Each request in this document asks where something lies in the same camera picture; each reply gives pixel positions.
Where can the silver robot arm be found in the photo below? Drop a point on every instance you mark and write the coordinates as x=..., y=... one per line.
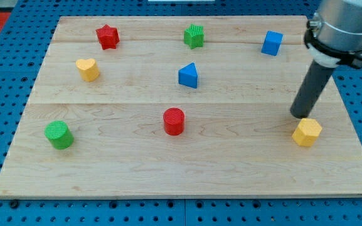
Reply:
x=334, y=34

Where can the blue cube block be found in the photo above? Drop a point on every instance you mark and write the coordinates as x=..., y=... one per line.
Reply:
x=272, y=43

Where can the yellow hexagon block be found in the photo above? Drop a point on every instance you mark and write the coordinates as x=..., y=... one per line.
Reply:
x=307, y=132

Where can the red cylinder block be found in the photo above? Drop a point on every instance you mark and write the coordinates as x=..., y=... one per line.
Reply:
x=174, y=121

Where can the blue triangle block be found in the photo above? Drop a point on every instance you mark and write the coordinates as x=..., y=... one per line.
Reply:
x=188, y=76

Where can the light wooden board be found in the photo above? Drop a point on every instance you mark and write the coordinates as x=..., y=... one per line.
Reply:
x=237, y=139

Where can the green star block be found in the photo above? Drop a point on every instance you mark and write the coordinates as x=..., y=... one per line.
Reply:
x=194, y=36

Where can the yellow heart block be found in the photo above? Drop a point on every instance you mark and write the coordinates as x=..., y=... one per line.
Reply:
x=88, y=69

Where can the red star block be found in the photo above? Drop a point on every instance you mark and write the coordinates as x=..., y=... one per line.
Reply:
x=108, y=37

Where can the green cylinder block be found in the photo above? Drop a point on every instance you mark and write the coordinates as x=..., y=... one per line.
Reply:
x=59, y=135

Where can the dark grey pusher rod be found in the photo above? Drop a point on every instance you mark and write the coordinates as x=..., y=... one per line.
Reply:
x=316, y=79

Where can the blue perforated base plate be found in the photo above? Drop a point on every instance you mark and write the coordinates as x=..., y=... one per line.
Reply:
x=26, y=30

